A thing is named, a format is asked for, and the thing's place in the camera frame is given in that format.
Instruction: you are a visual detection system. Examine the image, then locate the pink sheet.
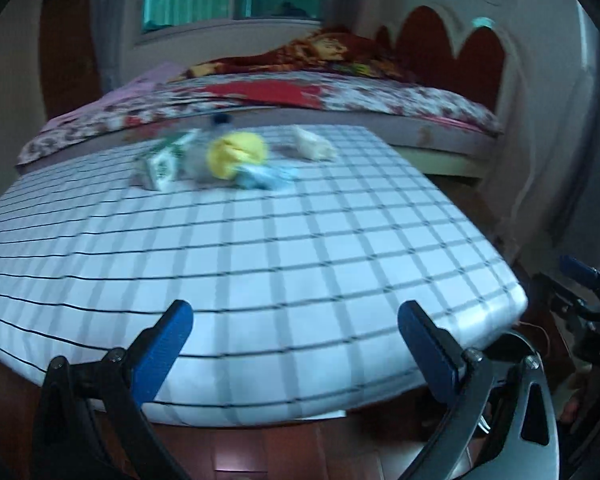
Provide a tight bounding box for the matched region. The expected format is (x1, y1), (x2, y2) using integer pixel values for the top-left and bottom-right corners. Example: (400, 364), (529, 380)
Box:
(42, 62), (185, 132)

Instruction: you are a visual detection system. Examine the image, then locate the grey curtain left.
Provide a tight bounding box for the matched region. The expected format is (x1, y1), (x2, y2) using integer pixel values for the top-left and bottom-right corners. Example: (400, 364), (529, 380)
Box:
(90, 0), (143, 93)

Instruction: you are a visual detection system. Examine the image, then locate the brown wooden door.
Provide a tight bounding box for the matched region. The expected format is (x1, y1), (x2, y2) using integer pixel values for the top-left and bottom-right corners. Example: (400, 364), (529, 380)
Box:
(38, 0), (102, 119)

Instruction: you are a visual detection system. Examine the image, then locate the red patterned blanket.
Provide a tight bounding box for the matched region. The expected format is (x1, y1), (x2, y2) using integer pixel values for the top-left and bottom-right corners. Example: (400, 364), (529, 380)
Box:
(176, 26), (416, 84)

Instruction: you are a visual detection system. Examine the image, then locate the red white headboard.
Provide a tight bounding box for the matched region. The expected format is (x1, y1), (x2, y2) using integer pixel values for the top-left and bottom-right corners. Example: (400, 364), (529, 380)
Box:
(375, 3), (521, 128)

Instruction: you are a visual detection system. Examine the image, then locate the yellow towel cloth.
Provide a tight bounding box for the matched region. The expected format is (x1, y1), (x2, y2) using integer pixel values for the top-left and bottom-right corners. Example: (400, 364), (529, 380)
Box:
(206, 131), (268, 180)

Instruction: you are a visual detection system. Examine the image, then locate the clear plastic bag blue cap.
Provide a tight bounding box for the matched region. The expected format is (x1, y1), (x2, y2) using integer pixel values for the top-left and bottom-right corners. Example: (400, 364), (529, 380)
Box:
(181, 113), (233, 184)

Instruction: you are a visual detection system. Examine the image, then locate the green white milk carton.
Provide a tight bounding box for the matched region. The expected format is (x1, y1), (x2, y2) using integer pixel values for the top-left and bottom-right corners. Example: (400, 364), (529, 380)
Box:
(134, 129), (200, 191)

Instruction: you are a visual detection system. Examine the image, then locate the bed with floral cover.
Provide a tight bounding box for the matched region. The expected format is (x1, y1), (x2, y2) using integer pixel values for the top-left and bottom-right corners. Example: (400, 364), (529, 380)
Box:
(15, 70), (504, 169)

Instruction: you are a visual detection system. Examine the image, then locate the white grid tablecloth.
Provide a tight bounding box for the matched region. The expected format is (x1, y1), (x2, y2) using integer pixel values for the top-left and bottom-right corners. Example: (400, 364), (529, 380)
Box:
(0, 125), (527, 427)

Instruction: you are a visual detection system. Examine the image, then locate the white crumpled tissue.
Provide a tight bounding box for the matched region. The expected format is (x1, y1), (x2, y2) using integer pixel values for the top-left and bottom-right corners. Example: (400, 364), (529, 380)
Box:
(292, 126), (337, 162)

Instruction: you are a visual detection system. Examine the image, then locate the light blue crumpled wrapper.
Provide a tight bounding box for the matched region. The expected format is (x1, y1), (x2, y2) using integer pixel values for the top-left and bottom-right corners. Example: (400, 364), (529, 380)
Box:
(234, 164), (298, 191)

